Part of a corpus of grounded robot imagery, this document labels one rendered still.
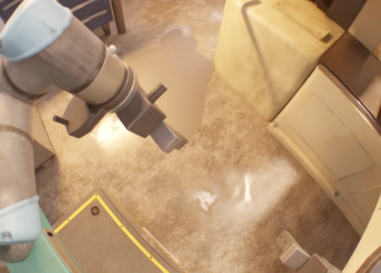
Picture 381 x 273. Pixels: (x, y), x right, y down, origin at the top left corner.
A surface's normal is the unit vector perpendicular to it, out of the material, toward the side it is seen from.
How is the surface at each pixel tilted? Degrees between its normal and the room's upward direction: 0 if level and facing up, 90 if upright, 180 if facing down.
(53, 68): 90
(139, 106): 24
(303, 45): 0
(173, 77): 0
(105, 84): 79
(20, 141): 74
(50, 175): 0
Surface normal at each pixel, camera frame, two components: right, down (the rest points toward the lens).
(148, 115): 0.61, 0.67
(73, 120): -0.33, -0.27
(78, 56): 0.81, 0.41
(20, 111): 0.90, -0.42
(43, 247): 0.07, -0.44
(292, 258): -0.08, -0.04
